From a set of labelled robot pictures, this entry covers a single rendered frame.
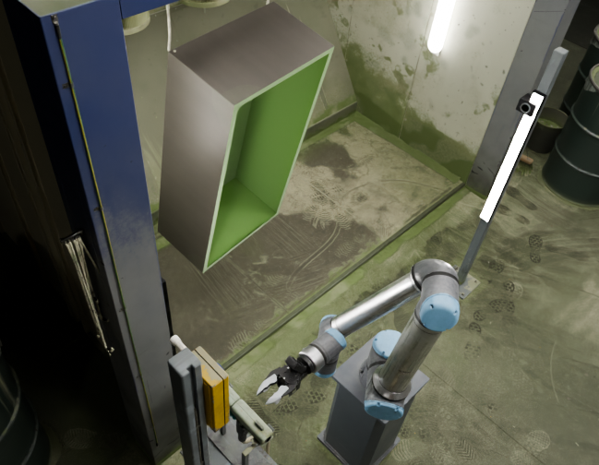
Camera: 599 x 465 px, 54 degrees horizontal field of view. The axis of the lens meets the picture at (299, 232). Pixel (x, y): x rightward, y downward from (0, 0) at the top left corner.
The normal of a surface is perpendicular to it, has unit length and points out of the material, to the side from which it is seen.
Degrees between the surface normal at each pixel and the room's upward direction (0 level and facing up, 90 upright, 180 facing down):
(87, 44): 90
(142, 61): 57
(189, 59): 12
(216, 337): 0
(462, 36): 90
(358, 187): 0
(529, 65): 90
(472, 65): 90
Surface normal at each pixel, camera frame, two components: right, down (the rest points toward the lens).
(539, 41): -0.71, 0.47
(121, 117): 0.70, 0.56
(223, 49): 0.22, -0.56
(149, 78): 0.63, 0.10
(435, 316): -0.15, 0.62
